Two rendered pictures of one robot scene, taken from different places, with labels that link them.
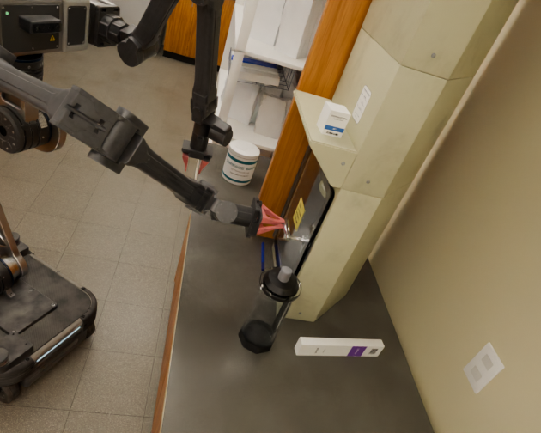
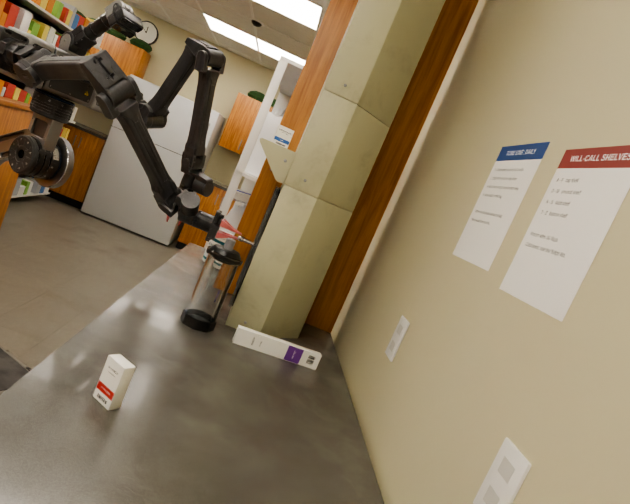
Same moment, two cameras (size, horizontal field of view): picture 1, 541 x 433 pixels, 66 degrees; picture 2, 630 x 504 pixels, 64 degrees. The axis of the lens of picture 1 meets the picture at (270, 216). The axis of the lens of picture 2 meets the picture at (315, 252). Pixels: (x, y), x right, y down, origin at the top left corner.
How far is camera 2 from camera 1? 0.88 m
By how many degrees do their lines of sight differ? 28
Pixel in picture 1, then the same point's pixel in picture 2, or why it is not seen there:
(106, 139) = (112, 86)
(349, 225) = (290, 221)
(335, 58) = (298, 129)
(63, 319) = not seen: outside the picture
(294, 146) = (263, 200)
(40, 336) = not seen: outside the picture
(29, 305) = not seen: outside the picture
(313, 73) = not seen: hidden behind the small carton
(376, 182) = (311, 182)
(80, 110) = (101, 61)
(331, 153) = (275, 150)
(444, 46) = (351, 80)
